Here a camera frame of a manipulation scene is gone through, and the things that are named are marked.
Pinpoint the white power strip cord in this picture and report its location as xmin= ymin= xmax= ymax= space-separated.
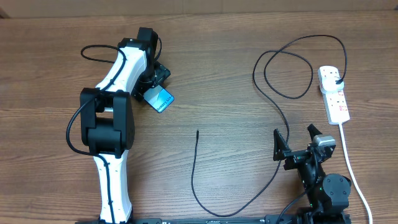
xmin=338 ymin=123 xmax=374 ymax=224

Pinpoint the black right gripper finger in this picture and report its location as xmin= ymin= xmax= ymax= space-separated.
xmin=307 ymin=124 xmax=322 ymax=140
xmin=273 ymin=129 xmax=289 ymax=161

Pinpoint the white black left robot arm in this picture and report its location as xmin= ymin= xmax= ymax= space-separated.
xmin=76 ymin=27 xmax=175 ymax=223

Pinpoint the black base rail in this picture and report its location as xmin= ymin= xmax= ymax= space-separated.
xmin=74 ymin=213 xmax=352 ymax=224

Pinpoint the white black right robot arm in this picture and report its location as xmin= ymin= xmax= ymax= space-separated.
xmin=264 ymin=124 xmax=351 ymax=224

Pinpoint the blue Galaxy smartphone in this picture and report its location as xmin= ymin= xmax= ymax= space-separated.
xmin=144 ymin=85 xmax=174 ymax=113

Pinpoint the white power strip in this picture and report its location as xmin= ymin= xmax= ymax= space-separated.
xmin=318 ymin=65 xmax=350 ymax=125

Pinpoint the white charger plug adapter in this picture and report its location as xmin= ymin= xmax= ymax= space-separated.
xmin=320 ymin=75 xmax=345 ymax=94

